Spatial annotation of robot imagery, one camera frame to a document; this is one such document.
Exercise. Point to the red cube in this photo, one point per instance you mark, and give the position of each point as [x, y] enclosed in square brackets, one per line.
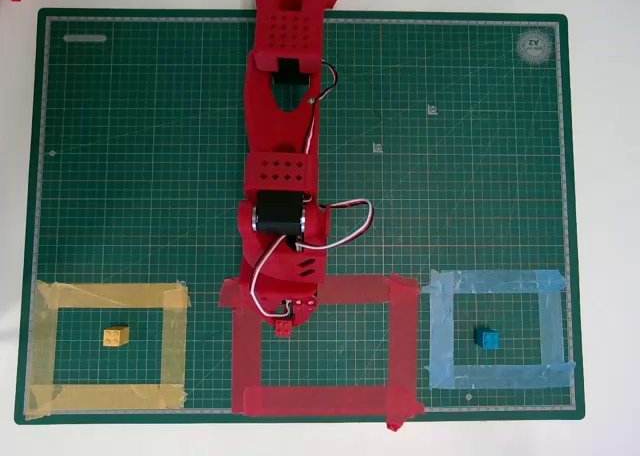
[284, 330]

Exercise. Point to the red robot arm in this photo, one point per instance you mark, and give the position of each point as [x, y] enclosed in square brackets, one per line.
[260, 136]

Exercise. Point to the red tape square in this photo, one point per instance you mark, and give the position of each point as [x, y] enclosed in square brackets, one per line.
[325, 401]

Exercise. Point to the yellow cube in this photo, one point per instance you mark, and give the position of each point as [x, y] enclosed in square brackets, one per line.
[116, 337]

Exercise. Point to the yellow tape square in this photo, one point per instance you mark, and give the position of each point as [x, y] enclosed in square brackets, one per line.
[105, 396]

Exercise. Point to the blue cube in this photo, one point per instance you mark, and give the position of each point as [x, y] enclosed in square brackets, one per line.
[487, 339]

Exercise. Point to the blue tape square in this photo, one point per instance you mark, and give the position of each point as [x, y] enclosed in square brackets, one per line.
[500, 376]

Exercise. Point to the green cutting mat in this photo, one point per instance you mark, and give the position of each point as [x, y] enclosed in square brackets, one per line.
[450, 201]

